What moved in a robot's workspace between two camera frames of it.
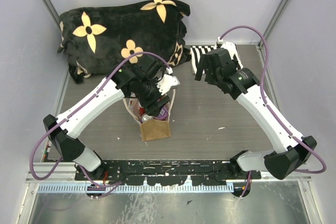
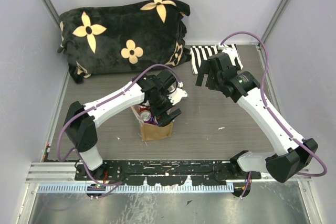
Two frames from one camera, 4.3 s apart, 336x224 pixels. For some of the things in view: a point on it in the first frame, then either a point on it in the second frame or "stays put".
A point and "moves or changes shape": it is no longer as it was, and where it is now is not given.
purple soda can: (163, 114) moves or changes shape
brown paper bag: (154, 128) stays put
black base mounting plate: (164, 172) stays put
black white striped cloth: (195, 52) stays put
